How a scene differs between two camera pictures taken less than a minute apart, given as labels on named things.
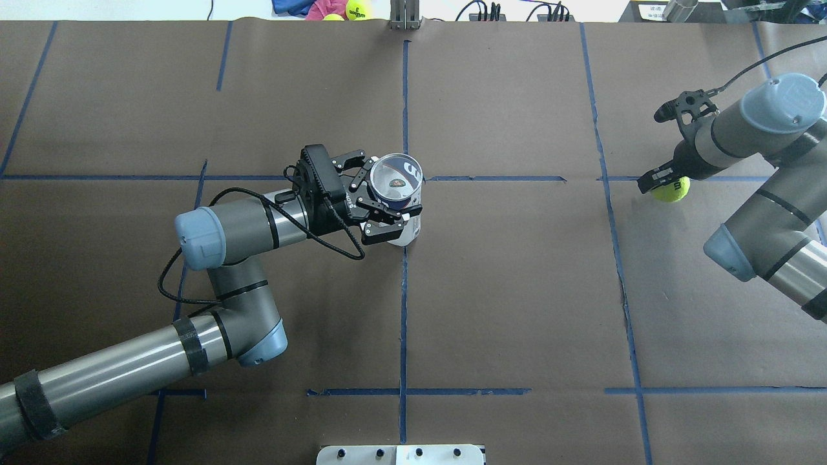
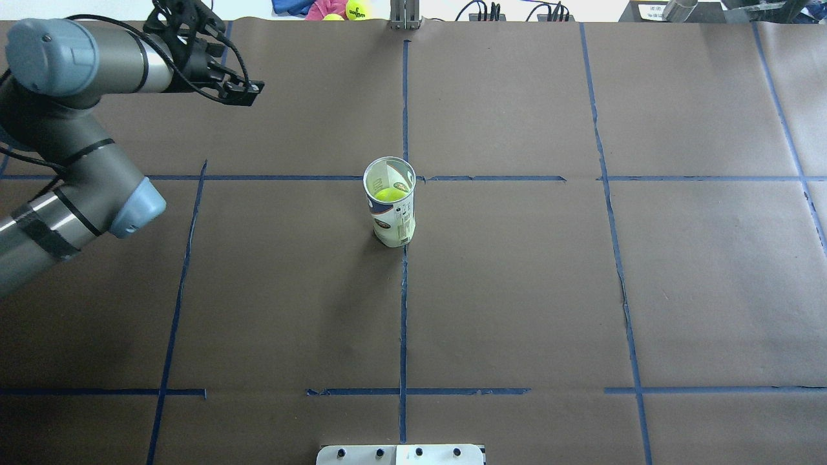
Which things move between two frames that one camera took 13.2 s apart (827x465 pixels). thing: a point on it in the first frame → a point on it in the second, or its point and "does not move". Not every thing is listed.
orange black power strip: [559, 14] does not move
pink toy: [321, 8] does not move
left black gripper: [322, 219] → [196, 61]
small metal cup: [678, 11] does not move
